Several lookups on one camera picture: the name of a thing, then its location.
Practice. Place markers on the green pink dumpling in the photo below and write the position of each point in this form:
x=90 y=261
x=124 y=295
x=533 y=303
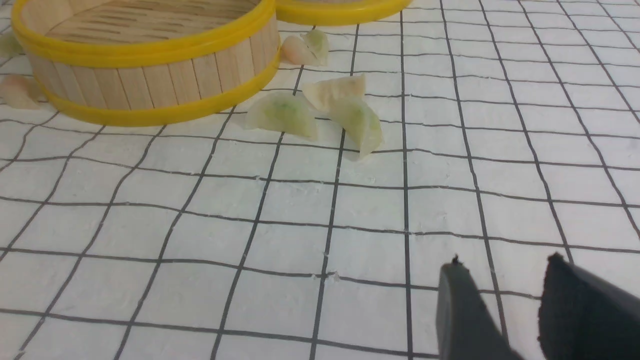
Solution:
x=310 y=49

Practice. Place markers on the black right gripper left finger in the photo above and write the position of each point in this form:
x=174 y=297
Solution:
x=464 y=327

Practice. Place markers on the bamboo steamer tray yellow rim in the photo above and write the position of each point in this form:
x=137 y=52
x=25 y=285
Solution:
x=148 y=62

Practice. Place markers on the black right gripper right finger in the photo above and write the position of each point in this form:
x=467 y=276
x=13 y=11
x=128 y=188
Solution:
x=584 y=317

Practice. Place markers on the woven bamboo steamer lid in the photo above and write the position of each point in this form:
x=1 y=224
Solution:
x=337 y=13

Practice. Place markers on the white plain dumpling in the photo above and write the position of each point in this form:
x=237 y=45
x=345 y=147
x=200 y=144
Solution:
x=323 y=94

